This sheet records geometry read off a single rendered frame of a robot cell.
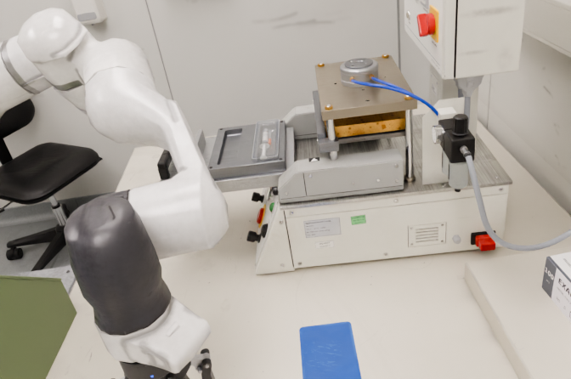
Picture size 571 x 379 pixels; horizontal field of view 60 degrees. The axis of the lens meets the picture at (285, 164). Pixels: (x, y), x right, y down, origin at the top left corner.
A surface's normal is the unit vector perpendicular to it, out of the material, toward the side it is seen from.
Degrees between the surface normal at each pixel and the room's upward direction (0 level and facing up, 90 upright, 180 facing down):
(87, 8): 90
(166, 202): 35
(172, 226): 67
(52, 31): 52
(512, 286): 0
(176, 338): 16
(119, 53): 27
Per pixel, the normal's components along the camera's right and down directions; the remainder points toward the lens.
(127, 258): 0.72, 0.14
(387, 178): 0.00, 0.50
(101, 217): -0.18, -0.77
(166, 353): 0.09, -0.75
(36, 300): 0.99, -0.12
